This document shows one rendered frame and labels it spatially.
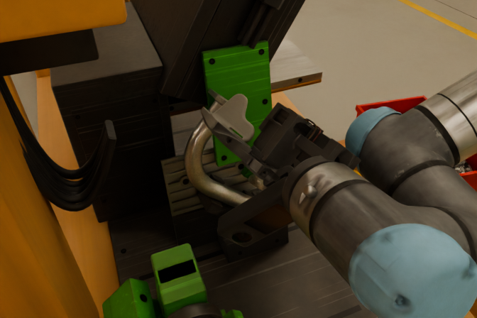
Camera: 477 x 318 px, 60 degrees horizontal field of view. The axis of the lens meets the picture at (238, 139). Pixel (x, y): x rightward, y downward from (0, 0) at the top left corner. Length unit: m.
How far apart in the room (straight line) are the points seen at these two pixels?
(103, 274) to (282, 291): 0.34
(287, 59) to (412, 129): 0.54
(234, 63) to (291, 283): 0.41
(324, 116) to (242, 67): 2.03
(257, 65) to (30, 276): 0.45
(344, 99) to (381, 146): 2.43
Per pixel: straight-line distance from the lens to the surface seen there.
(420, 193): 0.41
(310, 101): 2.82
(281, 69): 0.91
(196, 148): 0.68
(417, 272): 0.29
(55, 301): 0.53
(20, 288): 0.50
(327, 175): 0.37
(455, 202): 0.41
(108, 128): 0.55
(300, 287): 0.80
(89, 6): 0.21
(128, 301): 0.52
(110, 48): 0.78
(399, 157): 0.44
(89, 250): 0.91
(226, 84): 0.69
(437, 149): 0.46
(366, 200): 0.34
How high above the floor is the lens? 1.59
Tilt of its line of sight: 40 degrees down
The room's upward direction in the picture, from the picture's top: straight up
